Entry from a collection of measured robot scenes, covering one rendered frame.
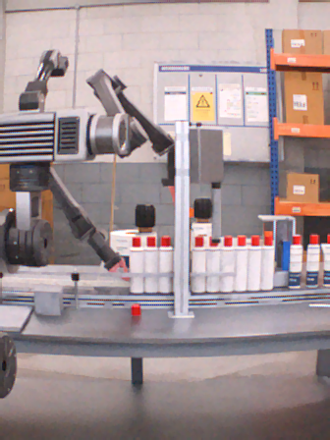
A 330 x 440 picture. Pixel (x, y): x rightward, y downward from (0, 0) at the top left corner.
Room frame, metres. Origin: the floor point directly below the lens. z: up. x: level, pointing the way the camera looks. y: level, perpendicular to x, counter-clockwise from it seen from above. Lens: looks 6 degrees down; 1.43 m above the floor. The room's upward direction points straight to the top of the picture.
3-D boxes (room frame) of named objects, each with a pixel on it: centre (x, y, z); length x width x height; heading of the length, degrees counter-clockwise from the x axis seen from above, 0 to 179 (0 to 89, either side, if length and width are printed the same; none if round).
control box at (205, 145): (2.50, -0.13, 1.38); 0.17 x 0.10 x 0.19; 146
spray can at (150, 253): (2.59, 0.04, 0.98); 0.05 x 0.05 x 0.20
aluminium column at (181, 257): (2.44, -0.07, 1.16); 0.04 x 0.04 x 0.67; 1
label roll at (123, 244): (3.16, 0.12, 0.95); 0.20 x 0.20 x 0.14
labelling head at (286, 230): (2.69, -0.44, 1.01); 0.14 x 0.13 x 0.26; 91
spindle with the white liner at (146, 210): (2.86, 0.06, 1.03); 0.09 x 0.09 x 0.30
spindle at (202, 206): (3.19, -0.18, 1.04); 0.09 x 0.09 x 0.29
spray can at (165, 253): (2.59, -0.01, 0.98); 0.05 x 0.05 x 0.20
